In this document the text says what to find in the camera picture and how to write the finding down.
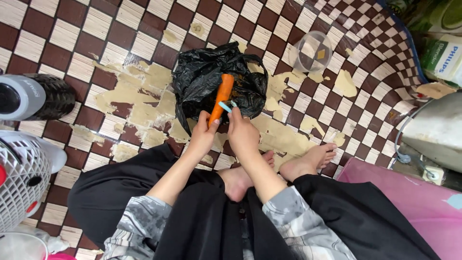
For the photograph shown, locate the person's left hand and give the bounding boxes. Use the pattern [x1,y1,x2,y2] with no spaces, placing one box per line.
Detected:
[188,110,221,158]

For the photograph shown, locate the person's right hand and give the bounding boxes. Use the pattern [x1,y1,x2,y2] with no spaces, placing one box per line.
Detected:
[227,106,261,161]

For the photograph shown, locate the light blue peeler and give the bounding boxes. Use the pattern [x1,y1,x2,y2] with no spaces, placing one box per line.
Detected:
[218,100,238,113]

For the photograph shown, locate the orange carrot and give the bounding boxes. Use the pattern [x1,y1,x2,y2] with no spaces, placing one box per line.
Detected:
[208,74,235,128]

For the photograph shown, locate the black plastic bag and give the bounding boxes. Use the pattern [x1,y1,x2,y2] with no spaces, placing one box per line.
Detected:
[171,41,269,137]

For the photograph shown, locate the person's left foot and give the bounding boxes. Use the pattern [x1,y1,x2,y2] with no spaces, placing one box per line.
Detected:
[217,150,276,203]

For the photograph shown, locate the person's foot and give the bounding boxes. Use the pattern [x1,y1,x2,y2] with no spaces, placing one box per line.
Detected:
[217,150,276,203]
[279,142,338,182]

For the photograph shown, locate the person's right foot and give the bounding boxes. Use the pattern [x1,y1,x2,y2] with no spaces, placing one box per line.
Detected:
[279,142,338,182]

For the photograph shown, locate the clear plastic blender jar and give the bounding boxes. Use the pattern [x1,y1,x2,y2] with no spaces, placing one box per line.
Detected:
[288,30,333,74]

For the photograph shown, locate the person's black trousers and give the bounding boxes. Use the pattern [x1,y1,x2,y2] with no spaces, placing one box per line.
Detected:
[67,142,442,260]

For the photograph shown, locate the grey black blender base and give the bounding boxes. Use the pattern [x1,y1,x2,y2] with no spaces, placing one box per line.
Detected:
[0,73,76,122]

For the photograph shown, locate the white plastic fan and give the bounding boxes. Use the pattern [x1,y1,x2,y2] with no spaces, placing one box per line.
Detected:
[0,130,68,234]

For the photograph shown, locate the pink mat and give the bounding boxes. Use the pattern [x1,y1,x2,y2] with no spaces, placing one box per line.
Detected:
[336,157,462,260]

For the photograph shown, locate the grey metal appliance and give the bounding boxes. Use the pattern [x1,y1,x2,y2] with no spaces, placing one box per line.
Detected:
[401,91,462,174]

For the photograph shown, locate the white power socket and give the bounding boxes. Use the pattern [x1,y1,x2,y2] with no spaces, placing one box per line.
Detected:
[422,165,445,186]

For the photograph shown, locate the green white blender box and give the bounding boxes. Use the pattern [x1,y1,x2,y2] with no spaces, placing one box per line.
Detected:
[419,34,462,88]

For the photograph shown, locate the clear plastic container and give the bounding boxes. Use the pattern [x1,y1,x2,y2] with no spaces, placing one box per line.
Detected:
[0,231,49,260]

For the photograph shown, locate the grey cable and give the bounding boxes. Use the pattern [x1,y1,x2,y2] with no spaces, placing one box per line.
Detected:
[393,98,438,180]

